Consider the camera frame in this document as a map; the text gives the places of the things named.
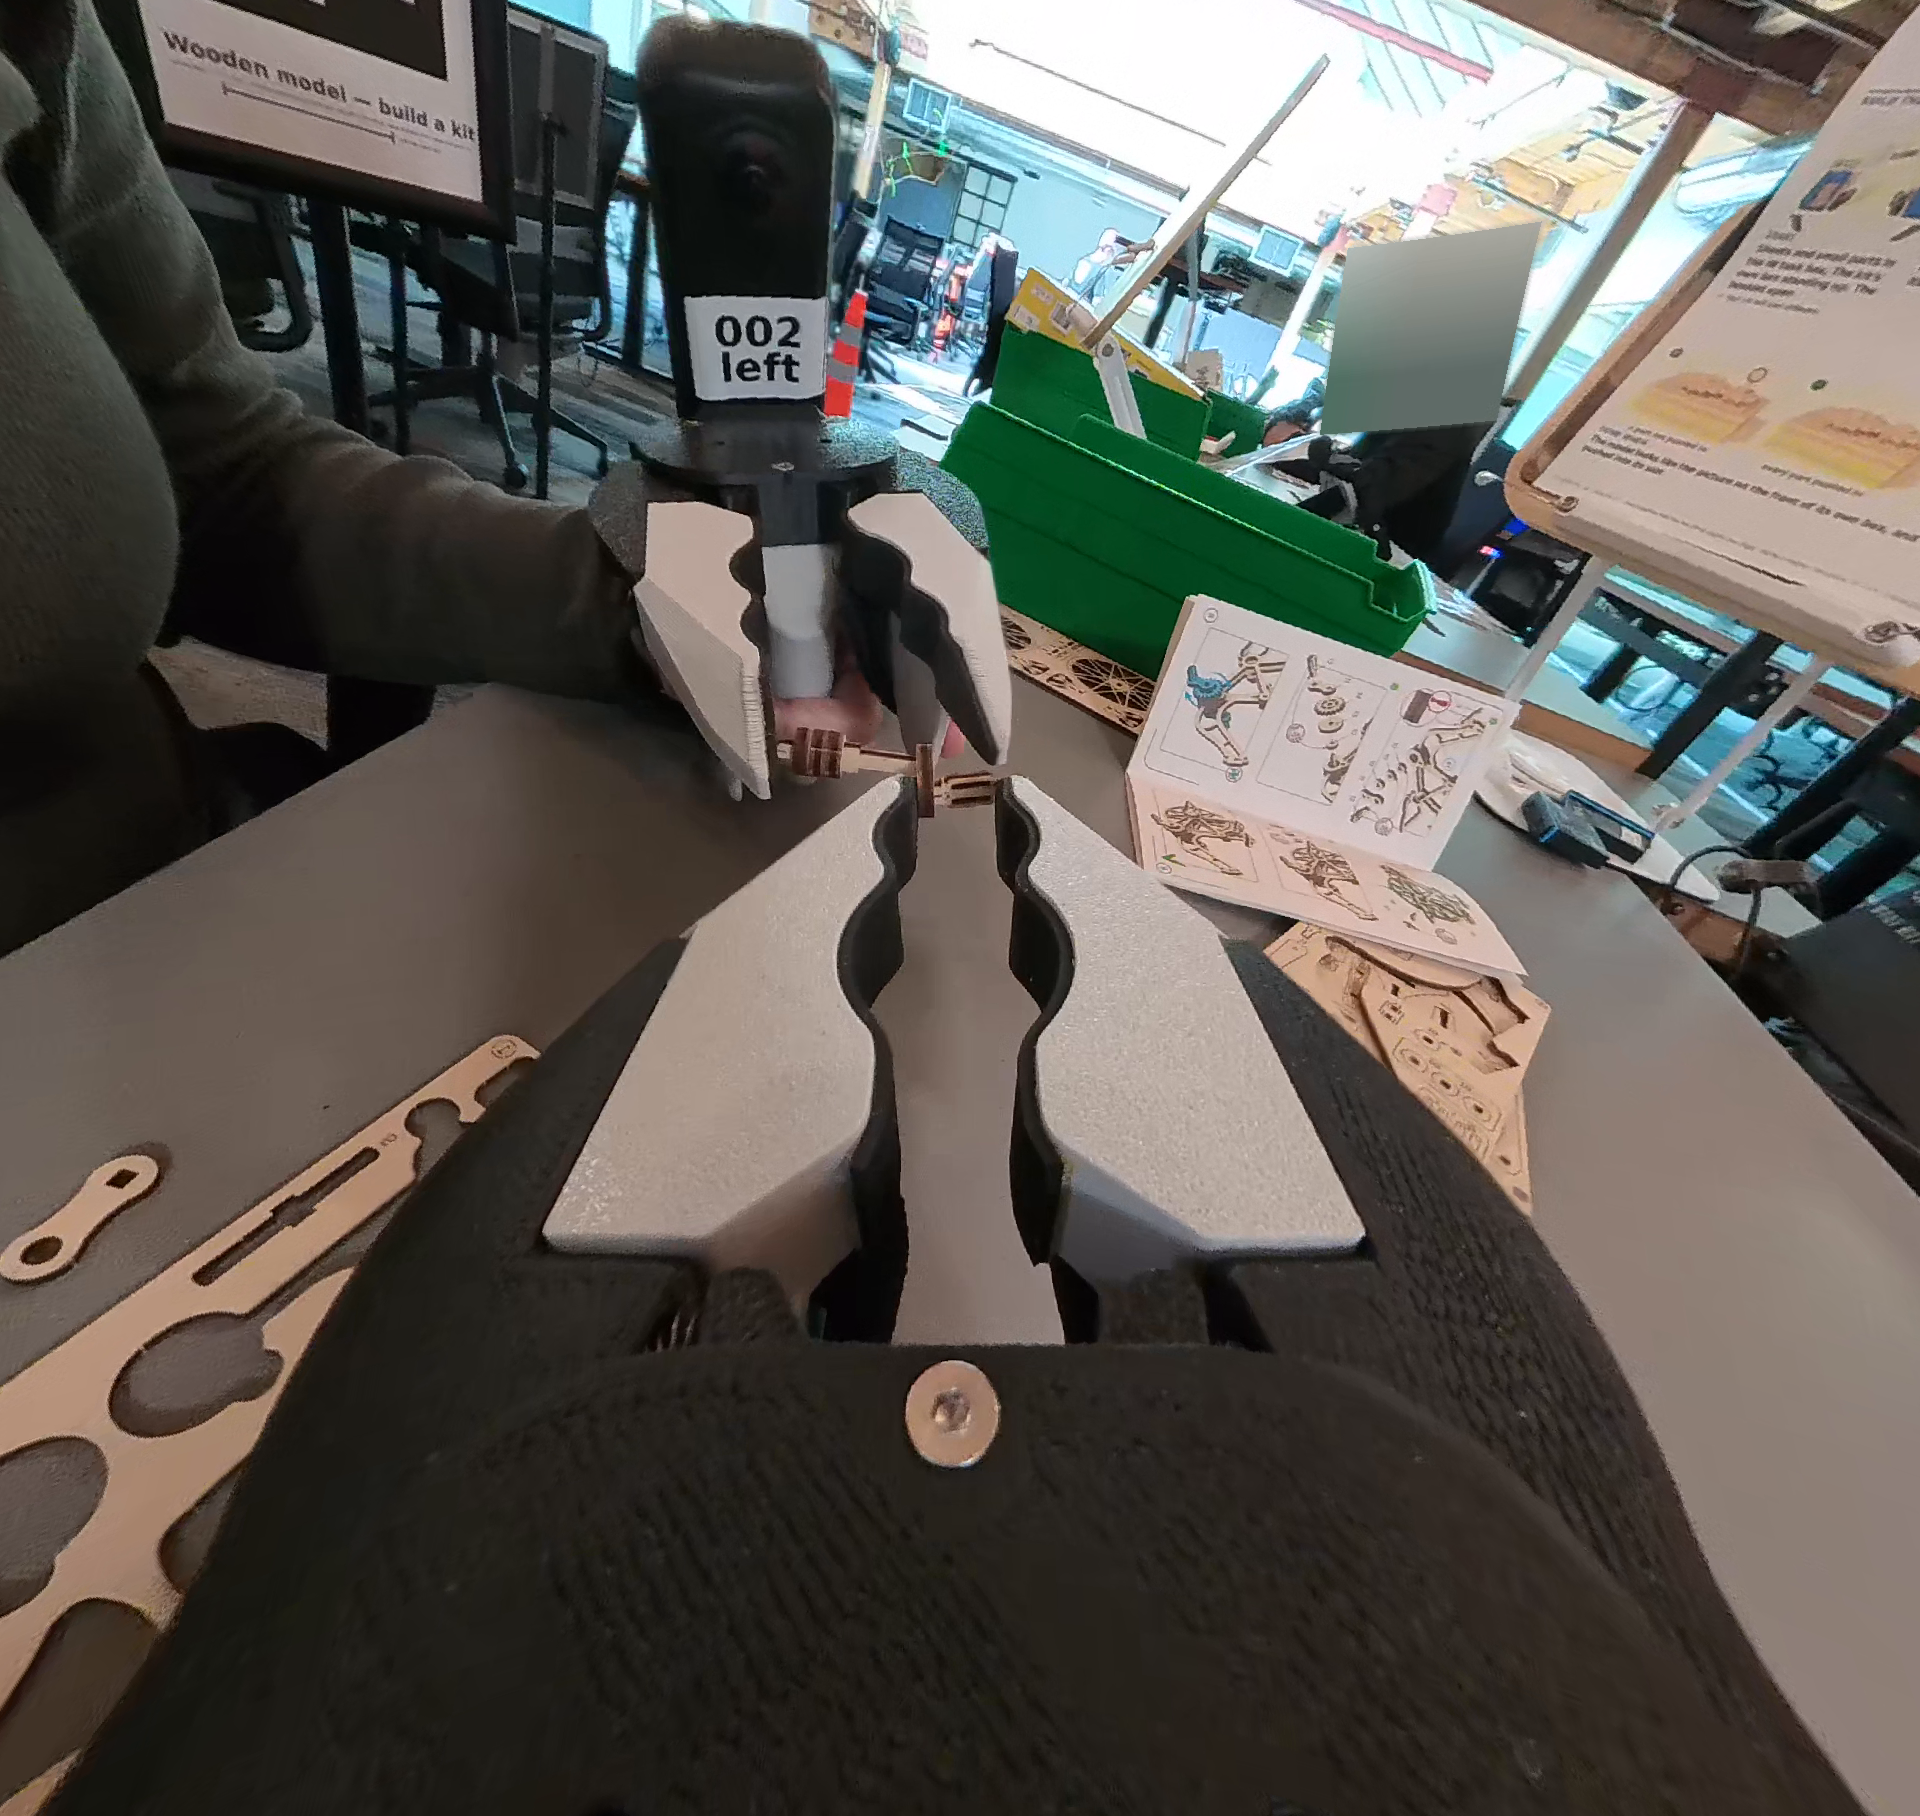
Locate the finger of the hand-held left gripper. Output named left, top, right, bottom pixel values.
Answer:
left=837, top=494, right=1016, bottom=772
left=634, top=500, right=777, bottom=800

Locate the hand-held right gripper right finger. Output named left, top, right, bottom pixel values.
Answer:
left=993, top=773, right=1370, bottom=1291

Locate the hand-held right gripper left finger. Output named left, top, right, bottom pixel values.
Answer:
left=539, top=773, right=921, bottom=1340

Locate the wooden axle model part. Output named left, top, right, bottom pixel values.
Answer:
left=777, top=728, right=939, bottom=786

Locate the flat wooden link piece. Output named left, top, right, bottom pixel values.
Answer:
left=0, top=1153, right=161, bottom=1285

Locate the person's left forearm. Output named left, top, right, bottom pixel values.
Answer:
left=150, top=428, right=663, bottom=707

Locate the laser-cut wooden parts sheet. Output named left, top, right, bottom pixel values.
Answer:
left=1262, top=918, right=1551, bottom=1218

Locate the person's left hand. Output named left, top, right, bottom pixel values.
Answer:
left=770, top=653, right=890, bottom=755

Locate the wooden sheet with wheel cut-outs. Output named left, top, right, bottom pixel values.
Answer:
left=997, top=604, right=1169, bottom=740

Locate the black mesh office chair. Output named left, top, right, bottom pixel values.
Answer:
left=862, top=218, right=948, bottom=346
left=365, top=8, right=618, bottom=498

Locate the large green plastic bin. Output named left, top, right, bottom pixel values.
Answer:
left=940, top=398, right=1437, bottom=665

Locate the small green plastic bin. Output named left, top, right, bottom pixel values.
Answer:
left=990, top=321, right=1269, bottom=459

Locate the yellow cardboard box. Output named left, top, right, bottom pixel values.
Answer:
left=1012, top=267, right=1187, bottom=378

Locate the open paper instruction booklet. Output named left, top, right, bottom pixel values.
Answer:
left=1124, top=591, right=1529, bottom=981

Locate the white round plate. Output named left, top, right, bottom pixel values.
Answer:
left=1477, top=731, right=1728, bottom=903

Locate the black-and-white marker sign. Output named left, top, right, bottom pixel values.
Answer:
left=112, top=0, right=519, bottom=243

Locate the long pale wooden rod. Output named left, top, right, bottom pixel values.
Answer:
left=1088, top=52, right=1335, bottom=346

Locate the small blue box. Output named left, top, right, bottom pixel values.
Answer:
left=1523, top=788, right=1652, bottom=863

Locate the wooden clipboard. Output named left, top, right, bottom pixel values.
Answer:
left=1503, top=0, right=1920, bottom=669

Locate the white clipboard stand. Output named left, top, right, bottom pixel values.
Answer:
left=1477, top=557, right=1846, bottom=834

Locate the person's torso in olive sweater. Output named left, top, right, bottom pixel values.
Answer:
left=0, top=0, right=376, bottom=953

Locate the black equipment case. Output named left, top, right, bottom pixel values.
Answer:
left=1783, top=879, right=1920, bottom=1097

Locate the printed instruction sheet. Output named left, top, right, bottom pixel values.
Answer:
left=1538, top=8, right=1920, bottom=634

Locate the white hinged bracket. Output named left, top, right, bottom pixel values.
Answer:
left=1088, top=343, right=1154, bottom=455

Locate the black cable with plug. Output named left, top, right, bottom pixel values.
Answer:
left=1650, top=846, right=1802, bottom=948

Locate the emptied wooden cut-out frame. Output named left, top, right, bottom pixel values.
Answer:
left=0, top=1035, right=539, bottom=1816

